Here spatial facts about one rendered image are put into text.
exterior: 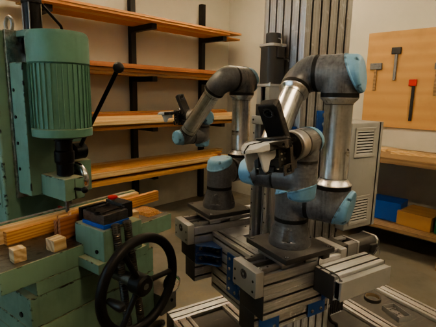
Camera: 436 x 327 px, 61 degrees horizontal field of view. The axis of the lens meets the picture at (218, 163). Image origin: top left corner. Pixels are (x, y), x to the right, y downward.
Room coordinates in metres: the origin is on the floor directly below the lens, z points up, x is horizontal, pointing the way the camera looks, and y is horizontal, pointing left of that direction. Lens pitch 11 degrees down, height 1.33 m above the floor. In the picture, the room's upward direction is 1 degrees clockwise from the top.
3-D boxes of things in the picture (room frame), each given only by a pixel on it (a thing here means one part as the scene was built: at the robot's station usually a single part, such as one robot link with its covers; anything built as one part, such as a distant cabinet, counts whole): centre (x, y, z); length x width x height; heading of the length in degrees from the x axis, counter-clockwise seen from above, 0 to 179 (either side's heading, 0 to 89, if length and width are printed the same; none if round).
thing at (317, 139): (0.95, -0.23, 1.21); 0.11 x 0.08 x 0.09; 146
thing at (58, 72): (1.15, 0.49, 1.35); 0.18 x 0.18 x 0.31
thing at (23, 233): (1.23, 0.43, 0.92); 0.60 x 0.02 x 0.04; 144
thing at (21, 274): (1.10, 0.39, 0.87); 0.61 x 0.30 x 0.06; 144
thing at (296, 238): (1.25, -0.26, 0.87); 0.15 x 0.15 x 0.10
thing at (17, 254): (0.90, 0.52, 0.92); 0.03 x 0.03 x 0.04; 49
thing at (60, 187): (1.16, 0.50, 1.03); 0.14 x 0.07 x 0.09; 54
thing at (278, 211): (1.24, -0.27, 0.98); 0.13 x 0.12 x 0.14; 56
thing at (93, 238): (1.05, 0.32, 0.91); 0.15 x 0.14 x 0.09; 144
